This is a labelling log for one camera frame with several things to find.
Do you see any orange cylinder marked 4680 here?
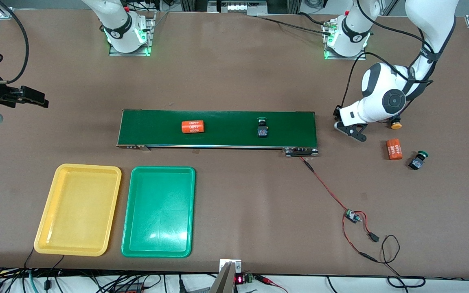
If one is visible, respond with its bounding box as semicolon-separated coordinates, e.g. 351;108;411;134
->
182;120;205;134
386;138;403;160

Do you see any green belt conveyor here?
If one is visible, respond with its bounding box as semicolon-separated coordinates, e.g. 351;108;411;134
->
116;109;320;157

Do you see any yellow plastic tray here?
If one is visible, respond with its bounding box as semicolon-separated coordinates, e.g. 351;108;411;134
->
34;164;122;257

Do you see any grey control box with lights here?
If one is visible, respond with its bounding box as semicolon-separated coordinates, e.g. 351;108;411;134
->
208;0;268;16

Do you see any red clip test lead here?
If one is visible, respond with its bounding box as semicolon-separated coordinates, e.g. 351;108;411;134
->
255;275;288;293

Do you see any green plastic tray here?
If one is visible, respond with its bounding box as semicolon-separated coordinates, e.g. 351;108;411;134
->
121;166;196;258

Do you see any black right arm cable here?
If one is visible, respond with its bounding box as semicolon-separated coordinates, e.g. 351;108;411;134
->
0;0;30;84

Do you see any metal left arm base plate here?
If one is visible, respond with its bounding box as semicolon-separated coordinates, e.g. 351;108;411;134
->
323;20;367;61

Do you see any red and black wire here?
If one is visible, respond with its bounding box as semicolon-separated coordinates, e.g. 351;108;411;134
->
300;157;401;265

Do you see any black base power cable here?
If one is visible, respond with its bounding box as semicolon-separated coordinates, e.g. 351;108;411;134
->
255;12;335;35

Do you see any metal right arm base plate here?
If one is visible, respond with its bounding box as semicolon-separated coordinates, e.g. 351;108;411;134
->
109;11;155;57

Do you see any thin black cable loop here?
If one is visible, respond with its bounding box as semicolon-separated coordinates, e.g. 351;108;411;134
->
380;235;426;288

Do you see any black cable with inline box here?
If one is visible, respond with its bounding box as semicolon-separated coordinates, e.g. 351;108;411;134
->
45;254;65;290

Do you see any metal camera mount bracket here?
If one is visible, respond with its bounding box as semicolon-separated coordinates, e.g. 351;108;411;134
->
209;259;242;293

